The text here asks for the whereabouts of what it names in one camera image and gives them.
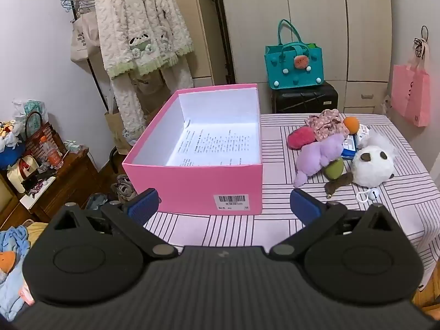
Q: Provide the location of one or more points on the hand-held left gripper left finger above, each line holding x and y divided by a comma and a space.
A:
144, 204

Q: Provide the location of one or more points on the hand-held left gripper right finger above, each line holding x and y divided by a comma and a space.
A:
306, 206

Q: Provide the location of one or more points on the brown plush piece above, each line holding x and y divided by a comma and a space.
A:
338, 183

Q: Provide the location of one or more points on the green round plush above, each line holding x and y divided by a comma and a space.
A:
334, 169

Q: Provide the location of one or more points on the purple plush toy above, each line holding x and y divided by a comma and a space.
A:
318, 156

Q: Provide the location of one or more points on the pink cardboard box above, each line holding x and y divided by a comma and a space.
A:
192, 185

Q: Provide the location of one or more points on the pink fuzzy plush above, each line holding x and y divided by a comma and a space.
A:
300, 137

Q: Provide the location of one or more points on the blue wet wipes packet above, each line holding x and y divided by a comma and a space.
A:
349, 148

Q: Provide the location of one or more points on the white panda plush toy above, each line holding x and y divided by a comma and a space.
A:
373, 165

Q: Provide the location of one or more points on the floral fabric scrunchie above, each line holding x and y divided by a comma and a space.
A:
326, 123

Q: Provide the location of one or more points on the white tissue packet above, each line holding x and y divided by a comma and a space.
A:
363, 134

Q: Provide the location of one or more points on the orange ball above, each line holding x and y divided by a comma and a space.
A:
351, 123

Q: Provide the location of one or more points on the wooden nightstand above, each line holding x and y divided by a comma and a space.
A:
68, 182

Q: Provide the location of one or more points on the brown paper bag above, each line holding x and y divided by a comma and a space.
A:
117, 127

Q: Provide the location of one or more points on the mint green gift box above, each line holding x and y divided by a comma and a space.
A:
73, 145

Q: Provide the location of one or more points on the striped tablecloth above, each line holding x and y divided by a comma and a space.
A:
405, 192

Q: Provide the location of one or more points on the orange drink bottle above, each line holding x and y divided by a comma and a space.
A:
51, 153

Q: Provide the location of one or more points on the black suitcase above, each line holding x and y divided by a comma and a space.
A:
304, 98

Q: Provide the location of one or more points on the woven basket bag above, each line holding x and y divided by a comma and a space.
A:
39, 134

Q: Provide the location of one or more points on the cream bag red ribbon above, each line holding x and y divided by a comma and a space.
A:
20, 175

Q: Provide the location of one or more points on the black coat rack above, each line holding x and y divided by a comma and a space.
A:
97, 82

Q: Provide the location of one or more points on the blue blanket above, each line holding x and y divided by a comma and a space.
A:
12, 244

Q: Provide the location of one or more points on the teal tote bag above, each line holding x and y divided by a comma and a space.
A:
295, 65

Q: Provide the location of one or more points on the patterned plastic bag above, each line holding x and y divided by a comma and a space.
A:
32, 108

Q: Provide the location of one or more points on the orange plush toy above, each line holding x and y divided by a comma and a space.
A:
7, 259

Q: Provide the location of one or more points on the flower bouquet blue box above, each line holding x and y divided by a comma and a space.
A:
8, 135

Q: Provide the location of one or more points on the pink shopping bag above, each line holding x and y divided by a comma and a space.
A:
412, 92

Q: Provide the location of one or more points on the canvas tote bag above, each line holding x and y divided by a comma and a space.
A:
82, 37

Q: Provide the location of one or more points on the fluffy cream pajama top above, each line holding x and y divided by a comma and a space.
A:
137, 24

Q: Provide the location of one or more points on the cream wardrobe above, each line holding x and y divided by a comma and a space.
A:
319, 7

